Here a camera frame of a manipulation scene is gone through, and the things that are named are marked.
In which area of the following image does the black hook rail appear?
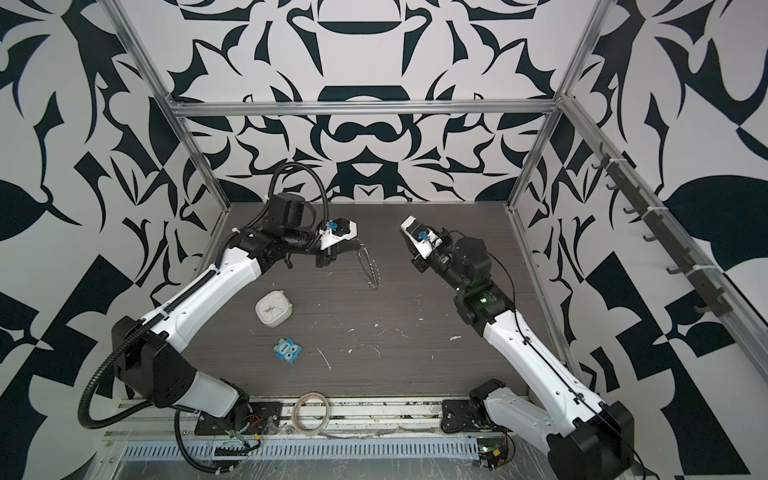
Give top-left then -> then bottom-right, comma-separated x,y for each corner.
596,142 -> 734,318

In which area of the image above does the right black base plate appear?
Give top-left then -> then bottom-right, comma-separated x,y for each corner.
440,399 -> 509,434

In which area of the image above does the clear tape roll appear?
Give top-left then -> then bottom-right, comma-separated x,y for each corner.
291,392 -> 331,437

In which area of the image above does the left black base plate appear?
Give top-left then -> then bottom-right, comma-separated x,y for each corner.
194,401 -> 282,436

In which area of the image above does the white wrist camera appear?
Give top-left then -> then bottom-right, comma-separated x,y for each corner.
400,216 -> 442,260
320,218 -> 360,252

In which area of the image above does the white square clock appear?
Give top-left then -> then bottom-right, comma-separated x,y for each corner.
254,290 -> 293,328

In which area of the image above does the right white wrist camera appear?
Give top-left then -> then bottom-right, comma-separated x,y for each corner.
400,216 -> 442,260

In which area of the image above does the black corrugated cable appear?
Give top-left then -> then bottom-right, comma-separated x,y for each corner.
76,311 -> 265,475

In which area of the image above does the blue owl eraser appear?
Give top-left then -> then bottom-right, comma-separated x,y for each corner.
273,339 -> 303,364

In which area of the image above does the silver keyring with keys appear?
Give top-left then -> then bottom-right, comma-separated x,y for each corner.
356,240 -> 381,291

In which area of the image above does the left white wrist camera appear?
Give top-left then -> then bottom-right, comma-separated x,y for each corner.
320,218 -> 360,252

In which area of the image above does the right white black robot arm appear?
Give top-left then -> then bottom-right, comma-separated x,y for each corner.
404,230 -> 636,479

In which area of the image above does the green circuit board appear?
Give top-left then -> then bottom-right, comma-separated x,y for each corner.
477,435 -> 516,471

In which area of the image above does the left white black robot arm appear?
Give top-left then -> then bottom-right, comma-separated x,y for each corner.
109,194 -> 357,418

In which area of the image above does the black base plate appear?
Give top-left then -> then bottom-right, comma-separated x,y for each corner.
440,399 -> 509,434
194,401 -> 282,436

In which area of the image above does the white perforated cable duct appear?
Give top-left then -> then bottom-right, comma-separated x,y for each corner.
121,437 -> 480,461

